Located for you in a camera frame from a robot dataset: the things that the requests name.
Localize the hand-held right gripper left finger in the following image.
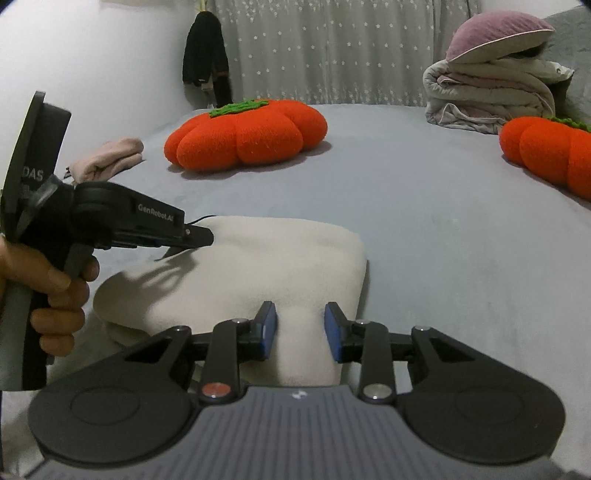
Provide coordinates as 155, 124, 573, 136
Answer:
124, 301, 279, 406

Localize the grey quilted headboard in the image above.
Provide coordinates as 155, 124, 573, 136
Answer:
540, 6, 591, 127

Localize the folded pink cloth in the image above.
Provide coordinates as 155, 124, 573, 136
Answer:
65, 137, 145, 185

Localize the grey star-print curtain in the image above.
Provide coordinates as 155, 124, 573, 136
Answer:
203, 0, 483, 108

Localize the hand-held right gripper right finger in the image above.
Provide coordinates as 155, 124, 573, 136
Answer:
323, 302, 478, 406

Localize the person's left hand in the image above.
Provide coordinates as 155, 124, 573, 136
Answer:
0, 234, 100, 358

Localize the orange pumpkin cushion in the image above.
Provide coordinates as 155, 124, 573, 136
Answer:
164, 99, 328, 173
499, 116, 591, 200

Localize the cream shirt with black sleeves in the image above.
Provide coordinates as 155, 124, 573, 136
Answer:
93, 215, 369, 387

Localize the black hanging garment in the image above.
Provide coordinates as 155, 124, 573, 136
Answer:
181, 11, 234, 107

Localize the stack of folded quilts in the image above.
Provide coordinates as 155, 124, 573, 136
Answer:
422, 58, 575, 136

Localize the purple pillow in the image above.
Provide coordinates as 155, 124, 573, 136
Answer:
444, 11, 555, 64

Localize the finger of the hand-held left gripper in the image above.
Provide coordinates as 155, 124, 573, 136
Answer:
111, 224, 215, 251

